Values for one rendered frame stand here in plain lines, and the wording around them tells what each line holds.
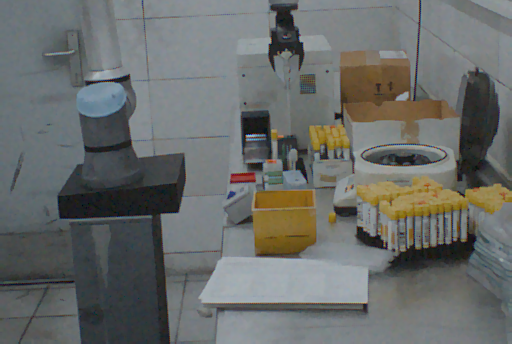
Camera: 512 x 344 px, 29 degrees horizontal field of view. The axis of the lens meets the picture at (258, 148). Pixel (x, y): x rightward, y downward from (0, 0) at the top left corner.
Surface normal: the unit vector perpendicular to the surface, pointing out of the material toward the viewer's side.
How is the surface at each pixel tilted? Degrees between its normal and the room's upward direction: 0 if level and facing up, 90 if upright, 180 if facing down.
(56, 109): 90
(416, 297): 0
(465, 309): 0
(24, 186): 90
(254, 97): 90
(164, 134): 90
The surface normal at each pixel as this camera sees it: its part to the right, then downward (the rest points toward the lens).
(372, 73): -0.10, 0.20
